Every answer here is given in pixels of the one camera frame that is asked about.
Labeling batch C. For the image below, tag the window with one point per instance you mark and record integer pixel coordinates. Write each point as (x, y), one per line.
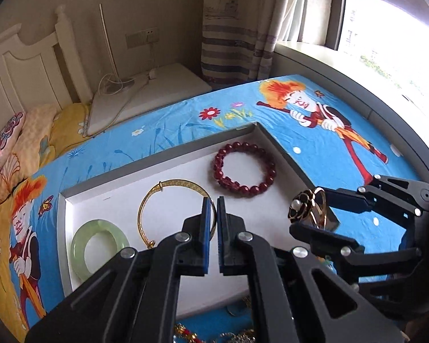
(379, 35)

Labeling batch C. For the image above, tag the striped printed curtain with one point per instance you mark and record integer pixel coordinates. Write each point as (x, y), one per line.
(228, 25)

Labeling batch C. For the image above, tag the white bed headboard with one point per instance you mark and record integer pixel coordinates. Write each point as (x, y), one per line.
(28, 75)

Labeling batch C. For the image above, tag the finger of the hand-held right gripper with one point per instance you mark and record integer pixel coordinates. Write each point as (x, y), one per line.
(325, 239)
(343, 200)

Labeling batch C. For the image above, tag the blue printed blanket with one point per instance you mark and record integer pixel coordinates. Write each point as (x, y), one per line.
(164, 125)

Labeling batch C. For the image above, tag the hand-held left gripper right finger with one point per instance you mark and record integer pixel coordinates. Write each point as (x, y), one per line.
(221, 221)

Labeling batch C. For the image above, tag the gold bangle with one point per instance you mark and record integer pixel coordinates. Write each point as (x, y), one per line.
(160, 187)

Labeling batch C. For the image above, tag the yellow shell print pillow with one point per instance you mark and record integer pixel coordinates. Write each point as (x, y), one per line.
(32, 132)

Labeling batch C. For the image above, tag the wall socket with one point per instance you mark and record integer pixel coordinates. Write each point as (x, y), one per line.
(139, 38)

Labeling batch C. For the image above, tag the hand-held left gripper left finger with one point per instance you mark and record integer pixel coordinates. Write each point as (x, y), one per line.
(208, 221)

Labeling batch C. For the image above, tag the white nightstand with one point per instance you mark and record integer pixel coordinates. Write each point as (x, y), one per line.
(164, 89)

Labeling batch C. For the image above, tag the white shallow box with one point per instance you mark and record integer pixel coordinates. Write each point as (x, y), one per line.
(164, 171)

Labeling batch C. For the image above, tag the round patterned cushion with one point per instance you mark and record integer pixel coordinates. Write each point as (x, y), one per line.
(3, 139)

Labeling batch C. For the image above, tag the green jade bangle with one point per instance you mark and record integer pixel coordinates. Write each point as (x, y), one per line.
(77, 246)

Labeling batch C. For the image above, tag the white window sill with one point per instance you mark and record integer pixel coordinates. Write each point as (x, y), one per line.
(307, 53)

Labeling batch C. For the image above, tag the slim pole table lamp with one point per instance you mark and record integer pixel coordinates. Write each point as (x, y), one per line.
(109, 50)

